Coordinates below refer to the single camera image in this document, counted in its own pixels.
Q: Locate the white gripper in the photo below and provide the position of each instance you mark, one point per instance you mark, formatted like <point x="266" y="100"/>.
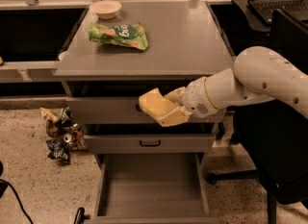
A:
<point x="194" y="97"/>

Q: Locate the yellow sponge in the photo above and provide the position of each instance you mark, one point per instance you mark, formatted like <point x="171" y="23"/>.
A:
<point x="154" y="103"/>

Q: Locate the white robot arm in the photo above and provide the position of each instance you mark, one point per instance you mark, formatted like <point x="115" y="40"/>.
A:
<point x="257" y="76"/>

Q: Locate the grey drawer cabinet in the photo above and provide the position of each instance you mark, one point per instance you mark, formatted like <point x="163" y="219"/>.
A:
<point x="184" y="43"/>

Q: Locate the grey middle drawer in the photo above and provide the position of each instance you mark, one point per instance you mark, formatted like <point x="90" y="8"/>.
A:
<point x="149" y="138"/>

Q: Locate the grey drawer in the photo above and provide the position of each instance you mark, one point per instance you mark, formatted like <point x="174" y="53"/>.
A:
<point x="115" y="101"/>
<point x="149" y="138"/>
<point x="151" y="189"/>

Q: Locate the grey top drawer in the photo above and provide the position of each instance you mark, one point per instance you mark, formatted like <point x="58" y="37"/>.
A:
<point x="115" y="101"/>

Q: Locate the grey bottom drawer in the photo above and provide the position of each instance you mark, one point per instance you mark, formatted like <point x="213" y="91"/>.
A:
<point x="151" y="189"/>

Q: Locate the green snack bag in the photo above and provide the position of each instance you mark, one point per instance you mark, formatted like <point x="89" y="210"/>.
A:
<point x="132" y="36"/>

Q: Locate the black office chair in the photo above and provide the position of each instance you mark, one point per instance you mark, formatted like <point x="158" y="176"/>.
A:
<point x="273" y="134"/>

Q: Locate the pile of snack wrappers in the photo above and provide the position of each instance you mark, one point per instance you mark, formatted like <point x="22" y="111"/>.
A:
<point x="63" y="126"/>

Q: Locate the white bowl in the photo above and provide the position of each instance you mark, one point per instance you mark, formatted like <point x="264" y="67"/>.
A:
<point x="105" y="9"/>

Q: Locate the blue snack bag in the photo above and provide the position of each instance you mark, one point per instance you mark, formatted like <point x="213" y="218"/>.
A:
<point x="58" y="150"/>

